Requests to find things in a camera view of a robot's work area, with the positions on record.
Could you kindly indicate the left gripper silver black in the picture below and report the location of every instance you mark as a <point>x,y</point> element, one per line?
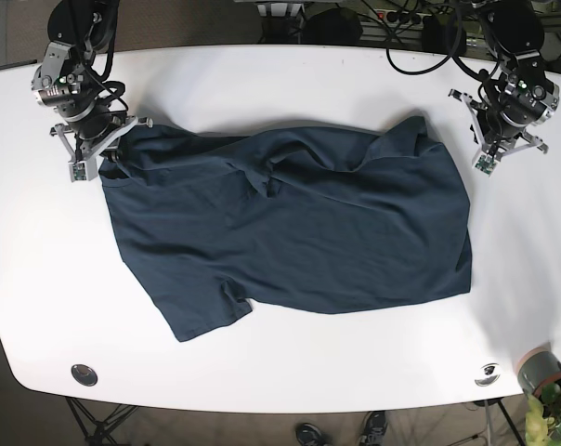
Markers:
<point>493,135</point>

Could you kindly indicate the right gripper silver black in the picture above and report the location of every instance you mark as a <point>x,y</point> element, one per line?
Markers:
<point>96,135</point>

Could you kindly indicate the navy blue T-shirt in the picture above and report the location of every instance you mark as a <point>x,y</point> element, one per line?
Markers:
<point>320,219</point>

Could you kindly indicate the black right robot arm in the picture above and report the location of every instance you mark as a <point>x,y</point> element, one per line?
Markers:
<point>73,81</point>

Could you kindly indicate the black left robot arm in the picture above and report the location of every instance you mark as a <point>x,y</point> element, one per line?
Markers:
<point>516,93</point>

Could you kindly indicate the left silver table grommet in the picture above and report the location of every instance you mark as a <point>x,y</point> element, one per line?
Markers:
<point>84,375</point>

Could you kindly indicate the silver table grommet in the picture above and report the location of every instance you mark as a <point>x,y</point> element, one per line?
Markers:
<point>488,374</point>
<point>84,375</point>

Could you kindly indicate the right silver table grommet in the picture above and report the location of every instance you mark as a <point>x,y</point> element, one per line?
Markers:
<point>488,374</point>

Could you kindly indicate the grey plant pot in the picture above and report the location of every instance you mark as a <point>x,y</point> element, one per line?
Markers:
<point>538,368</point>

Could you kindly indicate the black folding table legs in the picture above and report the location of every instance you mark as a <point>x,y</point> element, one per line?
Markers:
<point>99,432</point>

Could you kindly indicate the green potted plant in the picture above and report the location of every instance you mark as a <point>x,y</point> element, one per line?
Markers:
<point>543,418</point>

